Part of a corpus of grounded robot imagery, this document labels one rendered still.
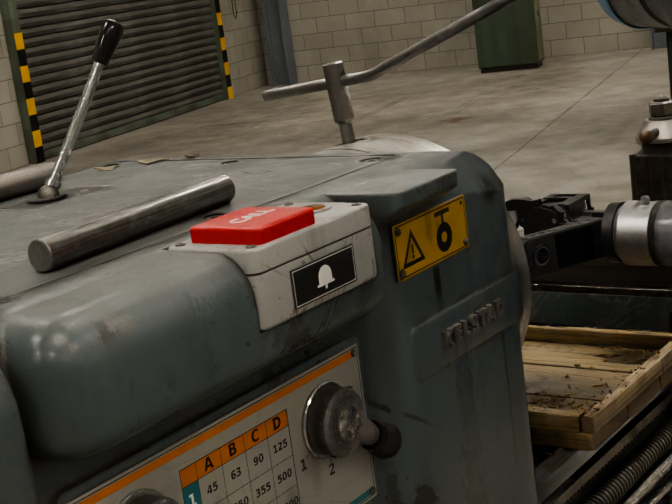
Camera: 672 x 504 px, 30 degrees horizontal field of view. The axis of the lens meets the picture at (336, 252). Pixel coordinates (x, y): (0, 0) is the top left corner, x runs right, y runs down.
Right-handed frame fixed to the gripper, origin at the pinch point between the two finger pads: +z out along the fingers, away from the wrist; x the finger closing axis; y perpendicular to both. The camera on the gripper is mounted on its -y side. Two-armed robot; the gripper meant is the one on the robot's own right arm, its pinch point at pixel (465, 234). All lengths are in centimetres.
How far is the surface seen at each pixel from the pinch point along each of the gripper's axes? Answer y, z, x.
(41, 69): 673, 848, -23
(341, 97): -24.7, -1.8, 20.9
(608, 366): 8.2, -13.7, -19.1
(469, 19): -24.6, -17.9, 27.6
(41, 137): 655, 843, -85
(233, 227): -72, -27, 19
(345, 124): -24.5, -1.7, 18.0
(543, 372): 4.2, -6.6, -19.1
